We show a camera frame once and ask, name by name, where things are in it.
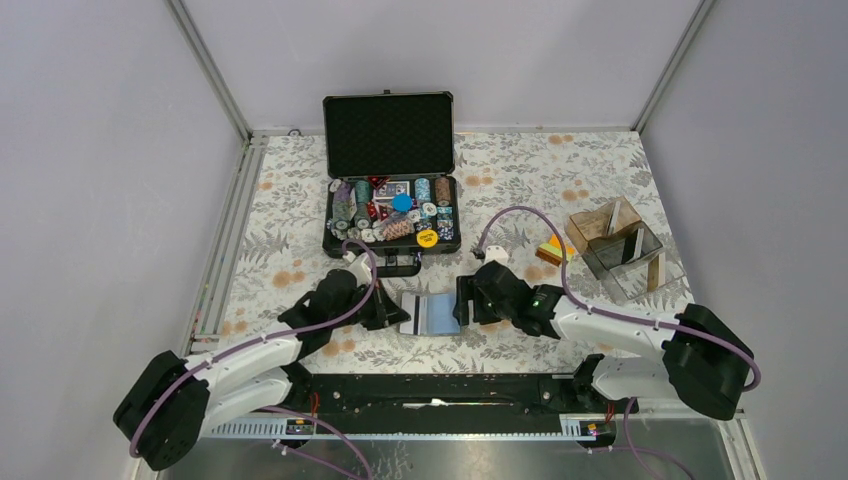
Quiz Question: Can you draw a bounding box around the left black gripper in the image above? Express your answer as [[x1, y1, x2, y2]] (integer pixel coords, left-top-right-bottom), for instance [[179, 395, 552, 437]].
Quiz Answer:
[[330, 278, 410, 331]]

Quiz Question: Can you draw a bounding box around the beige card holder wallet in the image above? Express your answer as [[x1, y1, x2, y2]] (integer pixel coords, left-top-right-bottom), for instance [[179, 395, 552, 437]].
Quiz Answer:
[[427, 292, 461, 336]]

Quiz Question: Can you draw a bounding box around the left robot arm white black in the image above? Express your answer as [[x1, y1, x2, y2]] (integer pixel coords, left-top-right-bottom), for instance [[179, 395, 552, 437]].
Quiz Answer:
[[112, 269, 410, 471]]

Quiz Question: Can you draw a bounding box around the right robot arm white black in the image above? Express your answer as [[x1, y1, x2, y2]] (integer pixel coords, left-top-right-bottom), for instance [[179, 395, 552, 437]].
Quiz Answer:
[[454, 261, 762, 420]]

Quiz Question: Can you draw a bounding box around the playing card deck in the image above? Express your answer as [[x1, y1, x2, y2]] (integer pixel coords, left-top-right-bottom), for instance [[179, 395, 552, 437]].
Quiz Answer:
[[373, 181, 411, 202]]

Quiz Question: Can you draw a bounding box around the clear acrylic card box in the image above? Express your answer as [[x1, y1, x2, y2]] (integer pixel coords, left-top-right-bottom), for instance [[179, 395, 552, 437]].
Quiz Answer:
[[565, 196, 684, 305]]

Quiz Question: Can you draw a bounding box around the orange yellow sticky note stack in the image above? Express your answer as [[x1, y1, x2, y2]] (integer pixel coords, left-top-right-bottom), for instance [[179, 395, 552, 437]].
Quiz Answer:
[[535, 235, 577, 267]]

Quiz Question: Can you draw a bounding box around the yellow round dealer chip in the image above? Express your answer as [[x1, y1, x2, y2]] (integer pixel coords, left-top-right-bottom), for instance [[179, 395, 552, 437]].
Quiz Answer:
[[416, 229, 439, 249]]

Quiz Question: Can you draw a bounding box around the blue round chip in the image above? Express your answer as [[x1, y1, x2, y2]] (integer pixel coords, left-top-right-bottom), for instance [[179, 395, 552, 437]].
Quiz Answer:
[[391, 193, 414, 212]]

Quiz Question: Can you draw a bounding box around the black poker chip case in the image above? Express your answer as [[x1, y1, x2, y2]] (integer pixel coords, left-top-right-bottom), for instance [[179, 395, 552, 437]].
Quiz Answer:
[[322, 91, 462, 277]]

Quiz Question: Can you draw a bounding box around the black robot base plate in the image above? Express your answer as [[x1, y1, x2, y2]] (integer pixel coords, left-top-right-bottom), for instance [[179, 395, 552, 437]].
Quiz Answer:
[[279, 373, 628, 436]]

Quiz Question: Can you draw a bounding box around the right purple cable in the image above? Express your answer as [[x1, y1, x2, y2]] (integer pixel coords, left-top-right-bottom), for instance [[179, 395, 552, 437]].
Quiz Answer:
[[472, 206, 763, 480]]

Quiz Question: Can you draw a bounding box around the purple cable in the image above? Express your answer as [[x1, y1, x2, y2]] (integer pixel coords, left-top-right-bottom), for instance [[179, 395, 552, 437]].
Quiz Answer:
[[127, 239, 379, 480], [472, 206, 763, 480]]

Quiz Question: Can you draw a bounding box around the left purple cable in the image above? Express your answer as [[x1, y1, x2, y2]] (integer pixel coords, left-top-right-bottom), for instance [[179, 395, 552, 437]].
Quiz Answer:
[[127, 239, 379, 480]]

